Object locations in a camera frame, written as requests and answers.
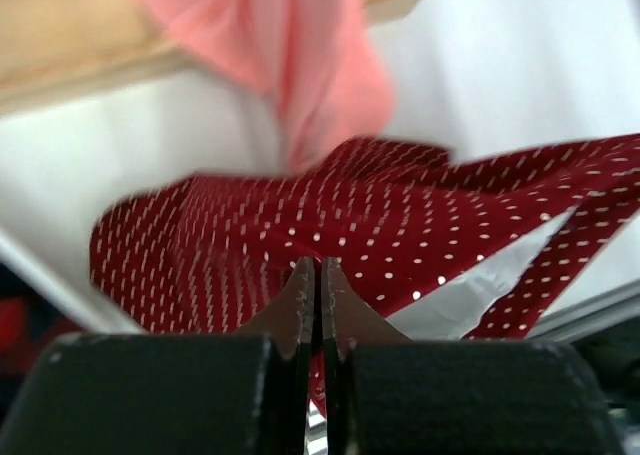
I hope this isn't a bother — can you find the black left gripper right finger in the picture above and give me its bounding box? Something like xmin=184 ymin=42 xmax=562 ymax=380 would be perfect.
xmin=320 ymin=258 xmax=624 ymax=454

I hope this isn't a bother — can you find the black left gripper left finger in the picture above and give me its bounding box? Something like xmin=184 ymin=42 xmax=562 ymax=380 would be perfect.
xmin=1 ymin=258 xmax=315 ymax=454

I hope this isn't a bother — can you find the red polka dot skirt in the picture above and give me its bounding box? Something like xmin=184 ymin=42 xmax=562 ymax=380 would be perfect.
xmin=88 ymin=133 xmax=640 ymax=426

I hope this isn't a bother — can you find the pink pleated skirt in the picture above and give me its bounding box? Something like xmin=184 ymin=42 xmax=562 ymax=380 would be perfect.
xmin=138 ymin=0 xmax=393 ymax=172

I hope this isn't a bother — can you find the red plaid garment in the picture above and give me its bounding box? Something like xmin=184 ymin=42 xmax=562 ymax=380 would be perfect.
xmin=1 ymin=297 xmax=74 ymax=376

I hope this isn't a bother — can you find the white plastic basket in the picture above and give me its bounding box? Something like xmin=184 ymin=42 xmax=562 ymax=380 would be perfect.
xmin=1 ymin=228 xmax=145 ymax=334

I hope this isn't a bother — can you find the wooden clothes rack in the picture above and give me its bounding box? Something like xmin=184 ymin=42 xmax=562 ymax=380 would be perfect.
xmin=0 ymin=0 xmax=434 ymax=119

